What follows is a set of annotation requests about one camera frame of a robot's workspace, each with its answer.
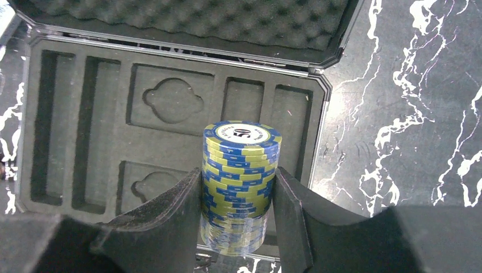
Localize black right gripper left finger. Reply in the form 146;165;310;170
90;168;202;272

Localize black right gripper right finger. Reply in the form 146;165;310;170
272;167;414;272

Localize blue yellow poker chip stack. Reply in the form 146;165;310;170
200;121;282;256

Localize black foam-lined poker case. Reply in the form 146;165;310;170
11;1;363;223

